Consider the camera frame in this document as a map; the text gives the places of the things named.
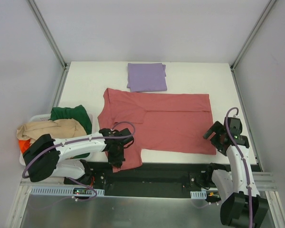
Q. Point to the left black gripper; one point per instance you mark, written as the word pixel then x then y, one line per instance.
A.
pixel 115 156

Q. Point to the left white cable duct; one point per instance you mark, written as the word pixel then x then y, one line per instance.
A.
pixel 66 191

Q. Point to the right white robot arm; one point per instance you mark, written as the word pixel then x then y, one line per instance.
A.
pixel 242 206

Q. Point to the left aluminium frame post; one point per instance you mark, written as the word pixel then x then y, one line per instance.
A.
pixel 46 31

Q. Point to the pink t shirt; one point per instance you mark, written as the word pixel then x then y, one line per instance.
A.
pixel 163 122

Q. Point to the beige t shirt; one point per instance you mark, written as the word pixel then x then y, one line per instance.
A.
pixel 50 129

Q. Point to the white cable duct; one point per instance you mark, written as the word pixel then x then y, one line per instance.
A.
pixel 197 195
pixel 66 191

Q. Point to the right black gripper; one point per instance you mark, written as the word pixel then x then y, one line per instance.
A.
pixel 216 138

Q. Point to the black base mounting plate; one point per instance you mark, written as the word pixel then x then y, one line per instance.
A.
pixel 158 180

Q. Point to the right white cable duct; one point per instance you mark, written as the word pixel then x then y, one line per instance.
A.
pixel 197 195

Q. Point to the orange t shirt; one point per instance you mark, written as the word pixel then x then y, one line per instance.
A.
pixel 24 145

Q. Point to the aluminium frame post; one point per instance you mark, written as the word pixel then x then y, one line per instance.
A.
pixel 257 26
pixel 46 31

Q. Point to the folded purple t shirt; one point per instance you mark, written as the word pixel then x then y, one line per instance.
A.
pixel 147 77

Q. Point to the white laundry basket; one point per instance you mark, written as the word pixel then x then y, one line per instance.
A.
pixel 38 118

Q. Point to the green t shirt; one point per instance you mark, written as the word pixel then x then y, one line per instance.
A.
pixel 78 113

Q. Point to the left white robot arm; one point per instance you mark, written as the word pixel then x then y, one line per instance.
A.
pixel 49 157

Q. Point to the right aluminium frame post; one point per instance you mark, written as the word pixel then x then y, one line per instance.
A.
pixel 257 26

